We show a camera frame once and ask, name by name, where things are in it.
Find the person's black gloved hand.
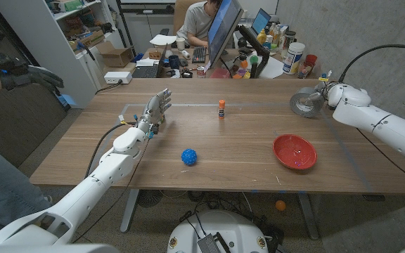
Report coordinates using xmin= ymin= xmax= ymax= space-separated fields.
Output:
xmin=0 ymin=64 xmax=65 ymax=96

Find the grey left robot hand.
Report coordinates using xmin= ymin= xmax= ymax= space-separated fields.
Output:
xmin=137 ymin=88 xmax=172 ymax=134

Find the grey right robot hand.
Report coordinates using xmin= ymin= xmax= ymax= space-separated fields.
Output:
xmin=304 ymin=82 xmax=331 ymax=106

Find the grey duct tape roll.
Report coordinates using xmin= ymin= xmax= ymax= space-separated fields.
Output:
xmin=289 ymin=86 xmax=326 ymax=118

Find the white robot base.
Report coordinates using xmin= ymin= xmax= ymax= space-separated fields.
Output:
xmin=167 ymin=209 xmax=269 ymax=253

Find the blue spiky ball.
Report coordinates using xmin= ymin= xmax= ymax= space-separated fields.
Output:
xmin=181 ymin=148 xmax=198 ymax=167

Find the red bowl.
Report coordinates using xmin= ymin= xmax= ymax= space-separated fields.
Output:
xmin=272 ymin=134 xmax=318 ymax=171

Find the white shelf unit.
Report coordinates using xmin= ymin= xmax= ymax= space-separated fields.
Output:
xmin=0 ymin=0 xmax=126 ymax=109

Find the black laptop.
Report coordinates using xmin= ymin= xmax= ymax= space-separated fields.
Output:
xmin=131 ymin=44 xmax=168 ymax=79

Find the white canister with blue label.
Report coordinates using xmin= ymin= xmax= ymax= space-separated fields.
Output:
xmin=282 ymin=41 xmax=306 ymax=75

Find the white power box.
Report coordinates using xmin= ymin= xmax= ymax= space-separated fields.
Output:
xmin=103 ymin=71 xmax=133 ymax=85

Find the dark blue mug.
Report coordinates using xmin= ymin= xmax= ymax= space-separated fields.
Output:
xmin=168 ymin=54 xmax=181 ymax=70

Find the open cardboard box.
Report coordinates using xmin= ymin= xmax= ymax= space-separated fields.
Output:
xmin=96 ymin=41 xmax=135 ymax=68

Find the black keyboard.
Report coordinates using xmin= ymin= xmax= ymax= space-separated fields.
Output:
xmin=191 ymin=46 xmax=207 ymax=65

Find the printed cardboard box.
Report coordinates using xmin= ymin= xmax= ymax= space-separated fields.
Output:
xmin=69 ymin=30 xmax=105 ymax=52

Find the black floor fan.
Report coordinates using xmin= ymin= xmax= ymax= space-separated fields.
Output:
xmin=137 ymin=189 xmax=164 ymax=208

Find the small laptop with blue screen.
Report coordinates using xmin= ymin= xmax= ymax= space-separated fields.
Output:
xmin=250 ymin=8 xmax=272 ymax=36

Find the seated person in grey shirt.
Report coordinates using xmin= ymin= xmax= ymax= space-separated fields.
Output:
xmin=176 ymin=0 xmax=223 ymax=48

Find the brown office chair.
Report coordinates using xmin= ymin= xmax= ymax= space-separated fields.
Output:
xmin=173 ymin=0 xmax=203 ymax=36

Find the grey table leg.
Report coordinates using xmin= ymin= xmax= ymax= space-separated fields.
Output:
xmin=297 ymin=192 xmax=320 ymax=240
xmin=120 ymin=188 xmax=140 ymax=233

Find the large tilted monitor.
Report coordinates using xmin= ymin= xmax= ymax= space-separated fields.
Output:
xmin=207 ymin=0 xmax=245 ymax=70

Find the grey power brick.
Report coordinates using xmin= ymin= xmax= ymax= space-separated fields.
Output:
xmin=197 ymin=233 xmax=223 ymax=253

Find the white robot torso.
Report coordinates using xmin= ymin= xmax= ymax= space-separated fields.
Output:
xmin=0 ymin=243 xmax=121 ymax=253

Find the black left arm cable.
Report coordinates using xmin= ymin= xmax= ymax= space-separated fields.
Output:
xmin=84 ymin=121 xmax=136 ymax=180

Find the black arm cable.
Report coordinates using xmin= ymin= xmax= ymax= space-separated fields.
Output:
xmin=337 ymin=44 xmax=405 ymax=84
xmin=84 ymin=121 xmax=136 ymax=180

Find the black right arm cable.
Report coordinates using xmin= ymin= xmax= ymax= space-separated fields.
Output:
xmin=337 ymin=44 xmax=405 ymax=84

